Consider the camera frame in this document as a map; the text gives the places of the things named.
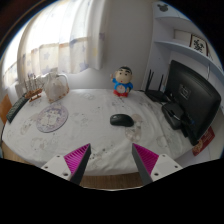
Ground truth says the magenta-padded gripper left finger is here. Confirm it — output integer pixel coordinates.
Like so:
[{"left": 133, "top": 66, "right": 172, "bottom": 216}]
[{"left": 40, "top": 143, "right": 92, "bottom": 186}]

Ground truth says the white star printed curtain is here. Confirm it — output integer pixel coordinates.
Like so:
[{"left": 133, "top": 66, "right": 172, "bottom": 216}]
[{"left": 2, "top": 0, "right": 108, "bottom": 90}]

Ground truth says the black keyboard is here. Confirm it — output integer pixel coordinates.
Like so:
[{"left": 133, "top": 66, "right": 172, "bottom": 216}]
[{"left": 5, "top": 94, "right": 30, "bottom": 124}]

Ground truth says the wooden ship model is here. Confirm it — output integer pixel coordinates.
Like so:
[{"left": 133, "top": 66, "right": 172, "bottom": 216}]
[{"left": 22, "top": 73, "right": 44, "bottom": 103}]

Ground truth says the red printed packet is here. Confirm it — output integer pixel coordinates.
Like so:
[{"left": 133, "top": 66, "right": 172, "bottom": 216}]
[{"left": 192, "top": 126, "right": 216, "bottom": 157}]

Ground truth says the white wall shelf unit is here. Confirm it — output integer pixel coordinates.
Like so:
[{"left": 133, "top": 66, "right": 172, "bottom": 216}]
[{"left": 150, "top": 1, "right": 224, "bottom": 88}]

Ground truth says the cartoon boy figure alarm clock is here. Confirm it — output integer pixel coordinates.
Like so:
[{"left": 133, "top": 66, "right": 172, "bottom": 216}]
[{"left": 110, "top": 65, "right": 134, "bottom": 98}]

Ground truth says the white printed tablecloth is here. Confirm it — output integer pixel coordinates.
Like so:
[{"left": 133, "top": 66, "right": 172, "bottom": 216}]
[{"left": 1, "top": 88, "right": 205, "bottom": 177}]

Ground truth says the black router with antennas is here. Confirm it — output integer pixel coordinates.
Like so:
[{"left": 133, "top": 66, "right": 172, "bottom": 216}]
[{"left": 144, "top": 69, "right": 170, "bottom": 103}]

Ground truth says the black desktop box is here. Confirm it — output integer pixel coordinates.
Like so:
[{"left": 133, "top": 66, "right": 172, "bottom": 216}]
[{"left": 161, "top": 101, "right": 185, "bottom": 131}]

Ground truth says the round purple printed mouse pad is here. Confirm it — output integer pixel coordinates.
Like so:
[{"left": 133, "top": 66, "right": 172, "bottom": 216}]
[{"left": 35, "top": 103, "right": 70, "bottom": 134}]

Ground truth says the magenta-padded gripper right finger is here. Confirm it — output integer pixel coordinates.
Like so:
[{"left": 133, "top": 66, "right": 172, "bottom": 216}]
[{"left": 131, "top": 143, "right": 184, "bottom": 186}]

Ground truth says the black computer monitor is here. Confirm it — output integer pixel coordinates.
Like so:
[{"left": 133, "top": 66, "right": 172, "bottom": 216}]
[{"left": 165, "top": 59, "right": 222, "bottom": 147}]

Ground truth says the black computer mouse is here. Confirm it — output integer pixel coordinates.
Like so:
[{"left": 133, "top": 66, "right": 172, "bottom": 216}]
[{"left": 109, "top": 113, "right": 135, "bottom": 128}]

